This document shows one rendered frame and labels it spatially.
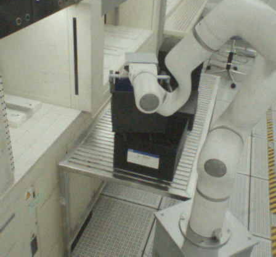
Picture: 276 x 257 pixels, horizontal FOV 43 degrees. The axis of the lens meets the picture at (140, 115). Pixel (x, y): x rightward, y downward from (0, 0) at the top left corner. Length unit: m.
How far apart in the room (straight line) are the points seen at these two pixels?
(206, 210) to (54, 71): 0.97
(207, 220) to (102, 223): 1.20
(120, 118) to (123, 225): 1.15
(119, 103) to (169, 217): 0.47
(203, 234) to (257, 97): 0.56
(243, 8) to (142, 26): 2.17
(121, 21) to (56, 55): 1.48
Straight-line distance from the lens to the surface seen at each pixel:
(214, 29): 0.96
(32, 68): 1.81
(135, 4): 3.04
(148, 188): 1.50
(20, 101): 1.83
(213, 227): 1.31
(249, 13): 0.94
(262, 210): 2.68
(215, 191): 1.19
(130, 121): 1.36
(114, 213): 2.43
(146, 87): 1.07
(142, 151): 1.48
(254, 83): 1.00
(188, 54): 1.00
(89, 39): 1.61
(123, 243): 2.28
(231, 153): 1.06
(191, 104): 1.93
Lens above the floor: 1.77
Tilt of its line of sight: 31 degrees down
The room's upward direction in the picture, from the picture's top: 5 degrees clockwise
